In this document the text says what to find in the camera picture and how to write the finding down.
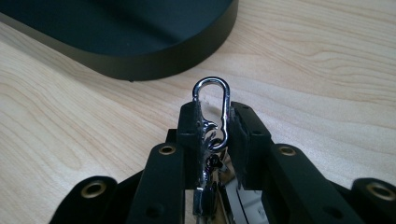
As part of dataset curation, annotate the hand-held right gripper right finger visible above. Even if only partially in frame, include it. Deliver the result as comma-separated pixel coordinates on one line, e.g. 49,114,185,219
228,101,366,224

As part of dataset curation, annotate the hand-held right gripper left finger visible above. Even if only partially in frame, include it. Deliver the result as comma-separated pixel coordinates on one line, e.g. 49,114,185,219
126,101,201,224

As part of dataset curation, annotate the silver carabiner keychain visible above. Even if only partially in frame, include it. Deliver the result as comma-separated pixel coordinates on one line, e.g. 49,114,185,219
191,76,264,224

